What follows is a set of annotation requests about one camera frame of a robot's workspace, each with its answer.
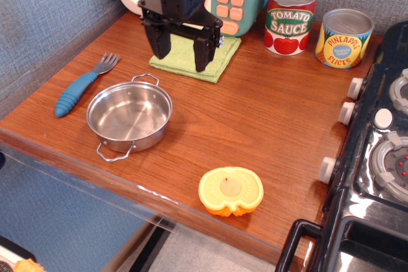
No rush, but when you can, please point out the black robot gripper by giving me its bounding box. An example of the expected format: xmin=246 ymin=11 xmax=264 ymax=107
xmin=138 ymin=0 xmax=224 ymax=72

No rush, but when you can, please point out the green cloth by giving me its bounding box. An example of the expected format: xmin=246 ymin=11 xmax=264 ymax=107
xmin=149 ymin=34 xmax=242 ymax=83

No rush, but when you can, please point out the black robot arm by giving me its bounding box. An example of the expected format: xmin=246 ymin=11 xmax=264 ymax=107
xmin=138 ymin=0 xmax=223 ymax=72

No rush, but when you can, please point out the stainless steel pan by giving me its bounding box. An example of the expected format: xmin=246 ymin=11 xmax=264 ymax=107
xmin=87 ymin=73 xmax=173 ymax=162

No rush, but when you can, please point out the tomato sauce can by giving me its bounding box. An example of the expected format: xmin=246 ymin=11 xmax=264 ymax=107
xmin=264 ymin=0 xmax=317 ymax=55

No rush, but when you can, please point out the yellow orange toy pumpkin half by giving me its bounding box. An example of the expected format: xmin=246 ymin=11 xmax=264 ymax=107
xmin=198 ymin=166 xmax=264 ymax=217

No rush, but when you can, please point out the pineapple slices can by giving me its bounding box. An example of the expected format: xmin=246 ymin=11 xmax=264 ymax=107
xmin=315 ymin=8 xmax=374 ymax=69

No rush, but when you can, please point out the white stove knob middle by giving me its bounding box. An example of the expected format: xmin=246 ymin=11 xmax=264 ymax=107
xmin=338 ymin=102 xmax=355 ymax=125

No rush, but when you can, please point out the white stove knob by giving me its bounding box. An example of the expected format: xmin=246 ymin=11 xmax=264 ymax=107
xmin=338 ymin=102 xmax=355 ymax=125
xmin=318 ymin=157 xmax=337 ymax=184
xmin=347 ymin=78 xmax=364 ymax=100

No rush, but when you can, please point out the white stove knob upper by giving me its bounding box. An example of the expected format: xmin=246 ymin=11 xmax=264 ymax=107
xmin=347 ymin=78 xmax=364 ymax=100

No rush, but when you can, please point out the white stove knob lower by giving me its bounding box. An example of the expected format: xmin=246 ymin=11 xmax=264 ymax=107
xmin=318 ymin=157 xmax=337 ymax=184

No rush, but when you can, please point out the black toy stove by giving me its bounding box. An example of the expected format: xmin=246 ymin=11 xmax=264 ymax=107
xmin=276 ymin=22 xmax=407 ymax=271

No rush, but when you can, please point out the orange fuzzy object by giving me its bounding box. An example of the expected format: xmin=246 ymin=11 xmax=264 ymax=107
xmin=13 ymin=259 xmax=45 ymax=272

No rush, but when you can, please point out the blue handled fork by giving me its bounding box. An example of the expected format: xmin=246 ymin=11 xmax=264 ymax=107
xmin=55 ymin=52 xmax=120 ymax=118

